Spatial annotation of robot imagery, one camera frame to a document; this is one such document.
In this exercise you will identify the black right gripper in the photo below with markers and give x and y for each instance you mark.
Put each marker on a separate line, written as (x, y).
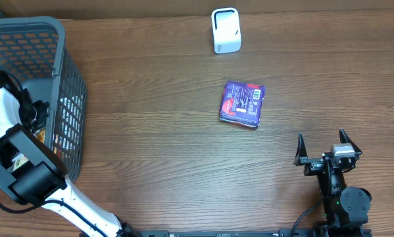
(312, 164)

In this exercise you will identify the purple Carefree pad pack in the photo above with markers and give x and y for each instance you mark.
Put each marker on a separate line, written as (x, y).
(242, 103)

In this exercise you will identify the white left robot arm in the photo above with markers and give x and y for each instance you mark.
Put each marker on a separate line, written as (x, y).
(32, 176)

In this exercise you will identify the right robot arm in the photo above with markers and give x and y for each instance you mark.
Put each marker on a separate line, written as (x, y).
(345, 208)

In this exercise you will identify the white barcode scanner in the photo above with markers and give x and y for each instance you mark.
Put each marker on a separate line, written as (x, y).
(226, 30)

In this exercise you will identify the dark grey plastic basket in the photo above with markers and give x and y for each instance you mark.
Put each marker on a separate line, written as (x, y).
(34, 51)

